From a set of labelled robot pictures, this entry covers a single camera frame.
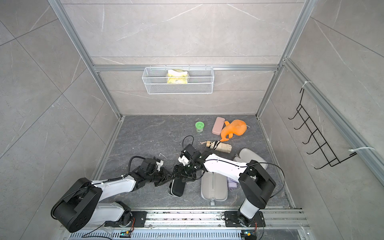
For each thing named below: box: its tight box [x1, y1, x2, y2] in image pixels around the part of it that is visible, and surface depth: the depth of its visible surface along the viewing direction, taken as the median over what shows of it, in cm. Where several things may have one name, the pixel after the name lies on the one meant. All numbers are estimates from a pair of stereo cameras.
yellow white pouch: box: [167, 69, 188, 84], surface depth 89 cm
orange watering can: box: [220, 119, 251, 142], surface depth 106 cm
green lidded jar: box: [195, 121, 205, 133], surface depth 109 cm
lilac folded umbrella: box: [227, 177, 240, 192], surface depth 85 cm
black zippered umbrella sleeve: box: [167, 179, 186, 197], surface depth 80 cm
